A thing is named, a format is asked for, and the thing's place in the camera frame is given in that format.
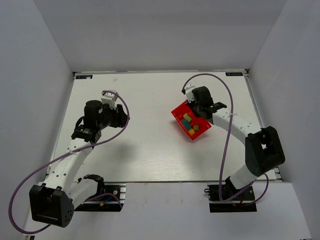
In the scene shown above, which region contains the red plastic bin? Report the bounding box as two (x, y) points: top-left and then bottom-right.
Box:
(171, 100), (211, 140)

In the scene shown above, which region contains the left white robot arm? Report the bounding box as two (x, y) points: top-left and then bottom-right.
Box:
(29, 100), (128, 228)

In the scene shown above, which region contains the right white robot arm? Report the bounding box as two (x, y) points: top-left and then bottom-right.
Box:
(185, 84), (285, 201)

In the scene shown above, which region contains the long green wood block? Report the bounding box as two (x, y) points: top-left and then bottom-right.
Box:
(183, 113), (192, 122)

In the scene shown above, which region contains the teal flat wood block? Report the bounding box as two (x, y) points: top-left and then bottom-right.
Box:
(181, 119), (192, 131)

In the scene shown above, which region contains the yellow wood cube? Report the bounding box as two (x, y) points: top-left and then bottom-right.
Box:
(188, 129), (195, 135)

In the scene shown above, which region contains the right blue table sticker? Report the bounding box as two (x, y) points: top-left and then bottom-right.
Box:
(225, 72), (243, 77)

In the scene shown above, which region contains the blue table sticker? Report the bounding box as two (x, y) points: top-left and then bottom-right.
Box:
(225, 72), (243, 77)
(75, 75), (93, 80)

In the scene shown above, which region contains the left blue table sticker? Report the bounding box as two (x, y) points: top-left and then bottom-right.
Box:
(75, 75), (93, 80)

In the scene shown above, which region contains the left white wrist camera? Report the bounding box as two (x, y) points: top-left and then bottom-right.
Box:
(101, 90), (118, 109)

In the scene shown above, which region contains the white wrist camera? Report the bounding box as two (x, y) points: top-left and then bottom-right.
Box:
(101, 90), (118, 109)
(182, 83), (196, 103)

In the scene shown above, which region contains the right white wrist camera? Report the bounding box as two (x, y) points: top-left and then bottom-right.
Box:
(182, 83), (196, 103)

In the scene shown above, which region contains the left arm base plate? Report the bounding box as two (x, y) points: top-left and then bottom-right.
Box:
(75, 183), (126, 213)

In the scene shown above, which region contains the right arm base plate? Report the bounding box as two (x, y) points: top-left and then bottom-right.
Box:
(204, 184), (257, 213)

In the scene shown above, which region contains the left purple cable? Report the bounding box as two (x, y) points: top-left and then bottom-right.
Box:
(8, 90), (131, 235)

